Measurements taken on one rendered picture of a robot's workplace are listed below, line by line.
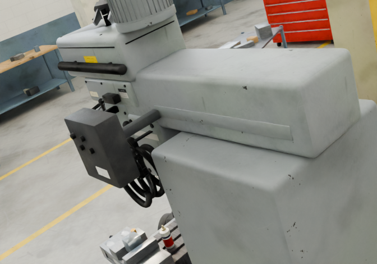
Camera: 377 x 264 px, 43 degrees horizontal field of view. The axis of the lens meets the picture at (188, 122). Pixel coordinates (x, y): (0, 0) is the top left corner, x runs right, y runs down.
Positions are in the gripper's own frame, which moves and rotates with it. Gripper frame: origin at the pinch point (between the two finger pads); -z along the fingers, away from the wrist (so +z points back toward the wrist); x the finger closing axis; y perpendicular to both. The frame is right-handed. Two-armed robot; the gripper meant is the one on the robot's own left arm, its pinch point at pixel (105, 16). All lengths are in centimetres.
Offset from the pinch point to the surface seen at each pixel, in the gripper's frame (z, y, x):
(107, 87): -22.5, -12.6, -0.8
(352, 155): -43, -28, -84
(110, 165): -58, -4, -25
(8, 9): 393, -261, 626
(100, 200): 23, -237, 210
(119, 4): -12.8, 13.8, -22.7
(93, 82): -19.1, -13.0, 7.6
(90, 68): -22.2, -1.9, -1.7
